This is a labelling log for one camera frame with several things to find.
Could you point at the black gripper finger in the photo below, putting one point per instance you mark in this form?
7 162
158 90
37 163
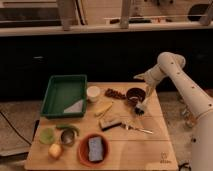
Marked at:
139 109

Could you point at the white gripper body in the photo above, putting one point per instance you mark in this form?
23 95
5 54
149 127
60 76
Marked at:
148 93

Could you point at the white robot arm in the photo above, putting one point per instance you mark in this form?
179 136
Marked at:
199 103

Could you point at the purple bowl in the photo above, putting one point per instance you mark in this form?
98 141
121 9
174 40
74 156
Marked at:
135 95

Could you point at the orange red bowl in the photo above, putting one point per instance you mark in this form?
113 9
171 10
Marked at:
83 151

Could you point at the silver fork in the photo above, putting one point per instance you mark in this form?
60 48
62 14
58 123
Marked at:
129 127

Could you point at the dark grapes bunch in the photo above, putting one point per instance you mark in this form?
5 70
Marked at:
114 94

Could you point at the white cup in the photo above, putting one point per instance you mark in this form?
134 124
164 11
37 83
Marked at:
93 93

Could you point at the blue sponge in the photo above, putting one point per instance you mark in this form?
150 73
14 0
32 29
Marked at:
95 149

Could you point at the white cloth in tray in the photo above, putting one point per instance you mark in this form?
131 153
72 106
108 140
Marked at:
75 108

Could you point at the metal cup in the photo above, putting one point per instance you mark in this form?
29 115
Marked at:
67 137

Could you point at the green plastic tray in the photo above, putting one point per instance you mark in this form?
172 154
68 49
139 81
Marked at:
63 91

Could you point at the yellow lemon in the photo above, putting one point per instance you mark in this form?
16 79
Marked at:
55 151

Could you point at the green plastic cup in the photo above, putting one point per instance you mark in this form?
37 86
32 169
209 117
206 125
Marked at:
47 136

